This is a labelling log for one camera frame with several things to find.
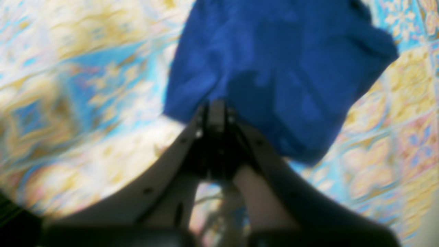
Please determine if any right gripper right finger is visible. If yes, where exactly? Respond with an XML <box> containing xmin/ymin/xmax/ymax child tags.
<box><xmin>210</xmin><ymin>100</ymin><xmax>400</xmax><ymax>247</ymax></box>

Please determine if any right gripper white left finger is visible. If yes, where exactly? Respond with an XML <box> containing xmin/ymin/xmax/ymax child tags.
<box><xmin>41</xmin><ymin>106</ymin><xmax>209</xmax><ymax>247</ymax></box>

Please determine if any blue long-sleeve shirt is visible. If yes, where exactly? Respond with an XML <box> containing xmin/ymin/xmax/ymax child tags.
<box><xmin>164</xmin><ymin>0</ymin><xmax>399</xmax><ymax>166</ymax></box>

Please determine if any patterned tile tablecloth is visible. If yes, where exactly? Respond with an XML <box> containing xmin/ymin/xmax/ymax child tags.
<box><xmin>1</xmin><ymin>0</ymin><xmax>438</xmax><ymax>247</ymax></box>

